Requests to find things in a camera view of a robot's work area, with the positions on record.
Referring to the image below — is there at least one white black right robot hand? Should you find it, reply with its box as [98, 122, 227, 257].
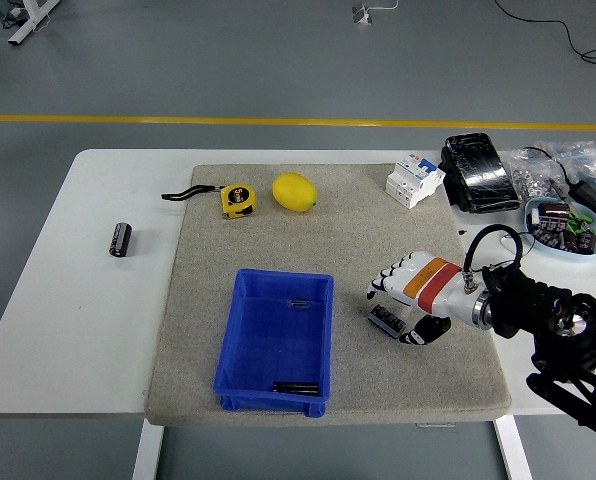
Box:
[365, 250, 480, 347]

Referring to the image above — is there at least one dark battery with white print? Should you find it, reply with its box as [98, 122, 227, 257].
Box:
[368, 302, 408, 340]

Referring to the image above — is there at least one plain dark brown battery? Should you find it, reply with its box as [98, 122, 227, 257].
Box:
[271, 381, 320, 397]

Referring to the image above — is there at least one blue plastic box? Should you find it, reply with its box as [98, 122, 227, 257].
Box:
[212, 267, 335, 418]

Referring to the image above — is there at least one dark battery with grey stripe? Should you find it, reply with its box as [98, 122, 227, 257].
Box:
[108, 222, 133, 259]

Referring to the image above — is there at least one grey-brown mat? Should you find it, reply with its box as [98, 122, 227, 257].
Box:
[143, 163, 513, 427]

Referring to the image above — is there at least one white circuit breaker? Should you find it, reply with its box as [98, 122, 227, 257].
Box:
[384, 154, 447, 210]

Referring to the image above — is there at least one black pack in plastic wrap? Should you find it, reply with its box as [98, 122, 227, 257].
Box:
[438, 132, 523, 215]

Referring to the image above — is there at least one dark capacitor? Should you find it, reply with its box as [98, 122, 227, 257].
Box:
[562, 228, 596, 256]
[532, 219, 565, 250]

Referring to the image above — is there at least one large brown capacitor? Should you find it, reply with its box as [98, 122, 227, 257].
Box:
[536, 200, 572, 225]

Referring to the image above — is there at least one clear bag of metal nuts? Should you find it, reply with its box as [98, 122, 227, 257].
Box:
[506, 147, 570, 201]

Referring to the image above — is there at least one light blue bowl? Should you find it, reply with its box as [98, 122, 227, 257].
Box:
[523, 197, 596, 263]

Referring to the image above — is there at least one green connector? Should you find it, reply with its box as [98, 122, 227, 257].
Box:
[565, 209, 595, 235]

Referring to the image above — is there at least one yellow lemon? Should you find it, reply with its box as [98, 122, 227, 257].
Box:
[271, 171, 319, 214]

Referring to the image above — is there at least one white table leg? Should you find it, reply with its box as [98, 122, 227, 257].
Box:
[131, 418, 165, 480]
[493, 415, 533, 480]

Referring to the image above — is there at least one black power adapter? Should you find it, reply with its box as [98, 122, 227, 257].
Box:
[567, 178, 596, 222]

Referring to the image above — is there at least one clear bag of blue parts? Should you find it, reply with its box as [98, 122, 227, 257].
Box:
[533, 140, 596, 192]

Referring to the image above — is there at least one yellow tape measure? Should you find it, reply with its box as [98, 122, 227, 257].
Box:
[160, 182, 258, 221]

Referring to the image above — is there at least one white table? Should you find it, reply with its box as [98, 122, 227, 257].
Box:
[0, 148, 596, 416]

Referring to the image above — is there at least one thin black wire with block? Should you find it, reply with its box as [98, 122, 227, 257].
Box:
[500, 230, 537, 259]

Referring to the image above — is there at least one grey floor socket with cord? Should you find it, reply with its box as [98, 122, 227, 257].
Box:
[351, 0, 399, 25]

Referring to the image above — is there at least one black floor cable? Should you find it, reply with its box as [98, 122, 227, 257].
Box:
[492, 0, 596, 75]

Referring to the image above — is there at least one white stand frame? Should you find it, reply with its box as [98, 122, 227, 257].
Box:
[6, 0, 62, 47]

